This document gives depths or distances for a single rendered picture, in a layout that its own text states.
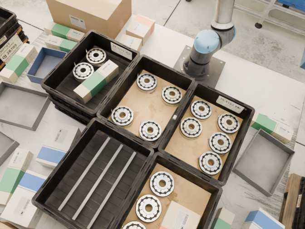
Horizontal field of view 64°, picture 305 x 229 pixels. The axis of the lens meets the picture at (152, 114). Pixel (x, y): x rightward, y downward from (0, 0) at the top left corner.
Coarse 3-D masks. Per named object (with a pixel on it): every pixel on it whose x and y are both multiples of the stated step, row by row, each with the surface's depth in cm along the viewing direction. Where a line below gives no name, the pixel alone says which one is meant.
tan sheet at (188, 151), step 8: (216, 112) 120; (224, 112) 120; (208, 120) 118; (240, 120) 119; (208, 128) 116; (216, 128) 116; (176, 136) 113; (200, 136) 114; (208, 136) 114; (232, 136) 115; (168, 144) 111; (176, 144) 111; (184, 144) 111; (192, 144) 112; (200, 144) 112; (168, 152) 109; (176, 152) 110; (184, 152) 110; (192, 152) 110; (200, 152) 110; (184, 160) 108; (192, 160) 108; (224, 160) 109; (216, 176) 106
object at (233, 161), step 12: (204, 84) 115; (228, 96) 113; (180, 108) 108; (252, 108) 111; (168, 132) 104; (240, 144) 102; (168, 156) 98; (192, 168) 97; (228, 168) 98; (216, 180) 95
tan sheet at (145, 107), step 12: (144, 72) 128; (168, 84) 125; (132, 96) 121; (144, 96) 121; (156, 96) 122; (132, 108) 118; (144, 108) 118; (156, 108) 119; (168, 108) 119; (144, 120) 115; (156, 120) 116; (168, 120) 116; (132, 132) 112
